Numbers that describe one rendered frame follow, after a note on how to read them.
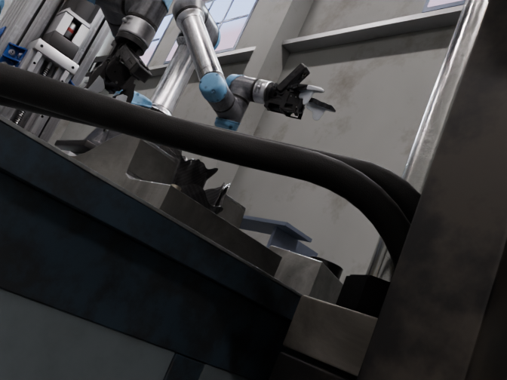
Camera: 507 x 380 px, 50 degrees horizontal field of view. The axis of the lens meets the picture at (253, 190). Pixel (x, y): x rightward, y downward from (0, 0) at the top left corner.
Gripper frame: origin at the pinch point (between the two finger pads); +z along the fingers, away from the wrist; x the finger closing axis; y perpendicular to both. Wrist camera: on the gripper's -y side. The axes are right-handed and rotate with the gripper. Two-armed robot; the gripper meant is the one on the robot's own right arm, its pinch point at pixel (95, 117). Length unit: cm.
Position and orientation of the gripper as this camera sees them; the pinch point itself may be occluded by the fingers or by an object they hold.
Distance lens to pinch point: 121.7
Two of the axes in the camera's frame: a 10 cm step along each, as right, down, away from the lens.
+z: -3.9, 8.9, -2.5
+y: -7.0, -1.0, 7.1
